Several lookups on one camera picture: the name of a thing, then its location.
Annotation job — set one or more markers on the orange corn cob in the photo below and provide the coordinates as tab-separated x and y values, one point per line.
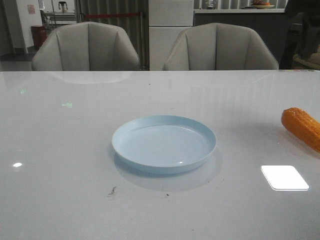
303	126

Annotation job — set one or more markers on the light blue round plate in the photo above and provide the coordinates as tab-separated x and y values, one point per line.
164	144

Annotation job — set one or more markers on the red barrier belt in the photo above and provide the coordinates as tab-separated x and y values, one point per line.
107	16

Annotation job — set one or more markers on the white cabinet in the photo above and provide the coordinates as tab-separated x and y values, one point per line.
166	19

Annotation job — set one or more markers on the right grey upholstered chair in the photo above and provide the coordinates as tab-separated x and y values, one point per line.
219	47

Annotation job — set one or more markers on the dark armchair at right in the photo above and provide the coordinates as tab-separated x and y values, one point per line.
290	58

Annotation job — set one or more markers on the red bin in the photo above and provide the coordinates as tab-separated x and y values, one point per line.
39	35

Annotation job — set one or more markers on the left grey upholstered chair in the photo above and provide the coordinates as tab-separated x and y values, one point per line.
86	46

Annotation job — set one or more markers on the grey upholstered chair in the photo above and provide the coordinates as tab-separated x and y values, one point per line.
219	47
86	46

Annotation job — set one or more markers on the person in background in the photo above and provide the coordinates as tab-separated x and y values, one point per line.
310	35

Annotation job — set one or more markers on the dark grey counter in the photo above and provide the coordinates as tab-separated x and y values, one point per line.
271	24

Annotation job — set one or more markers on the fruit bowl on counter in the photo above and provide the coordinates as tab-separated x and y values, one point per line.
260	4

